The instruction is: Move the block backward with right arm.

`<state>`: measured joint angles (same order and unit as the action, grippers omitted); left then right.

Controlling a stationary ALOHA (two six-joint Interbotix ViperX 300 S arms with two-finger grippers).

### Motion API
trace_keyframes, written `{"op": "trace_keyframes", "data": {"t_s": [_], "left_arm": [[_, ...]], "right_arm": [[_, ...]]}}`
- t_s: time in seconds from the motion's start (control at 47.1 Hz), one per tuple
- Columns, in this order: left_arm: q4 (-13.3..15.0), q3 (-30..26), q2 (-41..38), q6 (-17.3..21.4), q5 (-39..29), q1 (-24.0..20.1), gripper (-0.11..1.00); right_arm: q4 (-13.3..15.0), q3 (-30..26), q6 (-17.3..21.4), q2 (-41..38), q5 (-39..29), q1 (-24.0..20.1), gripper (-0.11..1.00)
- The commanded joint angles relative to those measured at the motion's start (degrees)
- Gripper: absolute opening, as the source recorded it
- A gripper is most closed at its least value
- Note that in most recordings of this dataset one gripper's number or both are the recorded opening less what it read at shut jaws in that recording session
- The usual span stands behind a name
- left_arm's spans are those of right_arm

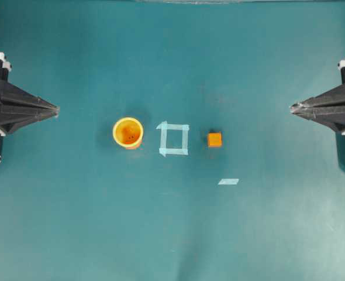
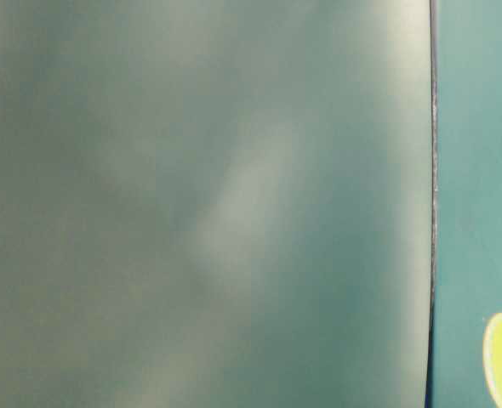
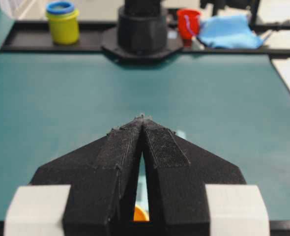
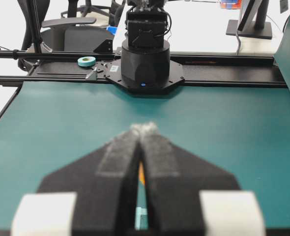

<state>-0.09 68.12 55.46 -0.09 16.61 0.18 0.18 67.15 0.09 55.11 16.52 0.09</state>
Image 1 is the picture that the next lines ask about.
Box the orange cube block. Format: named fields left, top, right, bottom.
left=207, top=132, right=222, bottom=148

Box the small light blue tape strip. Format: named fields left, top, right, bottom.
left=218, top=178, right=239, bottom=185

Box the yellow orange plastic cup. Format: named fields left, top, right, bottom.
left=112, top=117, right=144, bottom=150

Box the light blue tape square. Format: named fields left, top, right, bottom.
left=156, top=121, right=189, bottom=157

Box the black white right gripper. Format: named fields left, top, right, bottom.
left=290, top=59, right=345, bottom=137

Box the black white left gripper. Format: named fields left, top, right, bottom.
left=0, top=53, right=60, bottom=162

